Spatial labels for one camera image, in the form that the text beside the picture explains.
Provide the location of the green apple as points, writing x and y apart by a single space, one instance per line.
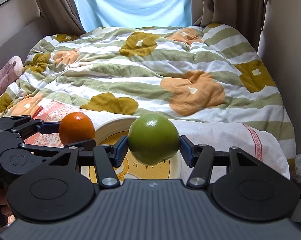
153 139

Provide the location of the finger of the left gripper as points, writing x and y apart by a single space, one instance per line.
86 145
32 127

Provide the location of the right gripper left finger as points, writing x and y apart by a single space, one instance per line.
106 158

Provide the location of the pink plush toy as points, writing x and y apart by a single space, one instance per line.
11 71

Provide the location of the right brown curtain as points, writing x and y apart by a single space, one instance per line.
247 16

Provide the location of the light blue window sheet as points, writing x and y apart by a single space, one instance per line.
134 13

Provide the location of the brown curtain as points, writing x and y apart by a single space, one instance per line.
247 16
62 16

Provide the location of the cream duck print bowl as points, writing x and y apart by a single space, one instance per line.
110 132

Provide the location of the left brown curtain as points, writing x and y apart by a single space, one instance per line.
62 16

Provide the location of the grey bed headboard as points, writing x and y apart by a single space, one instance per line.
22 42

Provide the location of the floral striped duvet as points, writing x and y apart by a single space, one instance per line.
203 74

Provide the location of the pink floral table cloth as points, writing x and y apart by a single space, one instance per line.
262 145

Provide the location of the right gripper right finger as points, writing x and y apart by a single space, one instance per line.
199 157

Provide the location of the large orange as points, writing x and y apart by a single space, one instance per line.
75 127

